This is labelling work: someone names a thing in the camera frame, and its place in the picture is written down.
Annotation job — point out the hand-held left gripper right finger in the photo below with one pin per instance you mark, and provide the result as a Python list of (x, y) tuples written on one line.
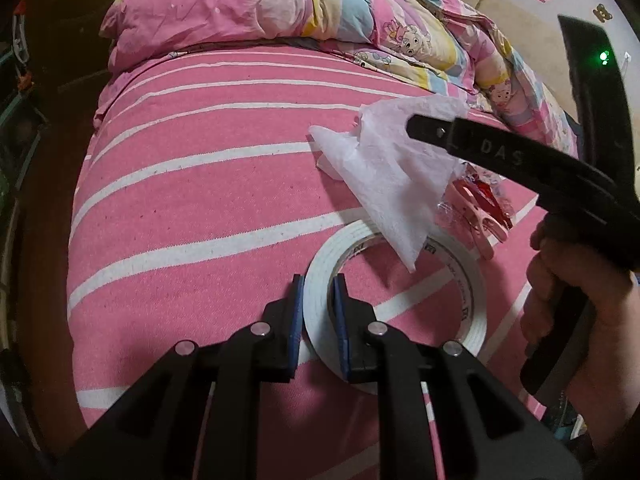
[(341, 330)]

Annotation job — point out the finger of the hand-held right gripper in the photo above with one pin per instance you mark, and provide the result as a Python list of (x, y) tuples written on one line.
[(500, 152)]

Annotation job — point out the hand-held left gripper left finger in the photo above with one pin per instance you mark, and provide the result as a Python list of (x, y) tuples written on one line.
[(297, 320)]

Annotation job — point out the white tape roll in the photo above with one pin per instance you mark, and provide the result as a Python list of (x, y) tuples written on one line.
[(325, 260)]

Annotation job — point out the white tissue paper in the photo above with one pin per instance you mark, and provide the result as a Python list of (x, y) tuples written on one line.
[(380, 175)]

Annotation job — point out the person's right forearm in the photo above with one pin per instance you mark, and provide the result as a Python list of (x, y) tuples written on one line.
[(617, 410)]

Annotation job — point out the person's right hand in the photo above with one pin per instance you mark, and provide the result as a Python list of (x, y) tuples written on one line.
[(542, 280)]

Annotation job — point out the pink clothespins in bag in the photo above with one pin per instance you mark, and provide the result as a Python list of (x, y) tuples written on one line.
[(487, 190)]

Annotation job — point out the pink plastic clothespin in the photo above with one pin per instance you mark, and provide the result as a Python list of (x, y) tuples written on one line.
[(477, 217)]

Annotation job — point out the pink striped bed sheet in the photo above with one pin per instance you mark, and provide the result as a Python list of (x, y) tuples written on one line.
[(200, 185)]

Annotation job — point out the pink cartoon striped quilt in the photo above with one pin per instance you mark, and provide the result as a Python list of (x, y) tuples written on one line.
[(210, 5)]

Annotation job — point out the brown bear wall sticker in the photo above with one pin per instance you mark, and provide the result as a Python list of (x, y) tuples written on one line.
[(602, 13)]

